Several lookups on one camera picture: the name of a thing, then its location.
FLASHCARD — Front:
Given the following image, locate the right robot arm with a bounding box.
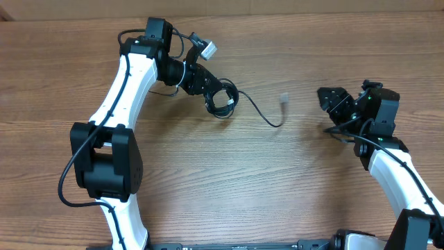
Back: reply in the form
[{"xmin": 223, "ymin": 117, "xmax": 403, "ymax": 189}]
[{"xmin": 317, "ymin": 81, "xmax": 443, "ymax": 249}]

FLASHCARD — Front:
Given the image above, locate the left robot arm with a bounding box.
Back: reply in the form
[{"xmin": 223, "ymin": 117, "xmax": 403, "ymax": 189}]
[{"xmin": 58, "ymin": 17, "xmax": 221, "ymax": 249}]

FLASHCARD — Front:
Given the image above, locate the black usb cable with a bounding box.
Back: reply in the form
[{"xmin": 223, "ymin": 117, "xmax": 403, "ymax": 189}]
[{"xmin": 203, "ymin": 78, "xmax": 290, "ymax": 128}]

